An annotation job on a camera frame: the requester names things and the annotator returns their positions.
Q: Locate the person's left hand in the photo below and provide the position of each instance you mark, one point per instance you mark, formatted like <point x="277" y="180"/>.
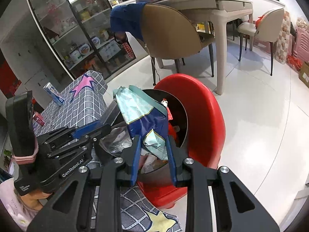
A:
<point x="32" y="199"/>

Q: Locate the pink plastic stools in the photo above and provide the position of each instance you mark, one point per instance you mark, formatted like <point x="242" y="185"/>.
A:
<point x="301" y="47"/>

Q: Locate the glass display cabinet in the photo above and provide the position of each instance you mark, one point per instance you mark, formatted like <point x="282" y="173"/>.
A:
<point x="78" y="33"/>

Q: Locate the beige dining table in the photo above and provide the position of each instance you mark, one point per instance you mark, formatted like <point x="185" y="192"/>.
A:
<point x="219" y="13"/>

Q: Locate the clear plastic bag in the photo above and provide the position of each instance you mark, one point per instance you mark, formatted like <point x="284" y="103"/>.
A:
<point x="115" y="142"/>

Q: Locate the tan chair with backrest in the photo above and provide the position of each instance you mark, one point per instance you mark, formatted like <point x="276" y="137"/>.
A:
<point x="169" y="35"/>

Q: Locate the dark blue green packet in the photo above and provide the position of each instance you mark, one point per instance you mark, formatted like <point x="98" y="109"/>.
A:
<point x="145" y="117"/>

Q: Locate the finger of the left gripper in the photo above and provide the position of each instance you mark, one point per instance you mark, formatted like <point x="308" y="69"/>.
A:
<point x="95" y="129"/>

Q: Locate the black trash bin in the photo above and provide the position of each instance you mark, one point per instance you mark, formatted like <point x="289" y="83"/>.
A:
<point x="147" y="163"/>

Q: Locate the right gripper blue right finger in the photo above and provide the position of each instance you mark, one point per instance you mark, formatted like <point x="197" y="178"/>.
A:
<point x="171" y="160"/>

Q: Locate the tall blue white can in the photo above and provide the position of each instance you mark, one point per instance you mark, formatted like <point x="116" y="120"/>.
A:
<point x="55" y="95"/>

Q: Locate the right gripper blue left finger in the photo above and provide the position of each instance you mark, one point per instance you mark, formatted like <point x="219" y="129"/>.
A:
<point x="135" y="161"/>

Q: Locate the blue cloth on chair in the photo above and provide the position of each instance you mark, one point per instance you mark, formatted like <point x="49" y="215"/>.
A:
<point x="127" y="18"/>

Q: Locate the cardboard box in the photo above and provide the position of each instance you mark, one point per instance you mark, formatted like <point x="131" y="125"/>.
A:
<point x="304" y="73"/>

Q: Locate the red soda can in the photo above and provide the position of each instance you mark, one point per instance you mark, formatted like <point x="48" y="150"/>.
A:
<point x="38" y="119"/>

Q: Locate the grey checkered tablecloth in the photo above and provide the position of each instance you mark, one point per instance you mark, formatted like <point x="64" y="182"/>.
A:
<point x="84" y="103"/>

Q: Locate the black phone on gripper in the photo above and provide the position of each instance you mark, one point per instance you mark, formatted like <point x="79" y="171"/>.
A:
<point x="19" y="114"/>

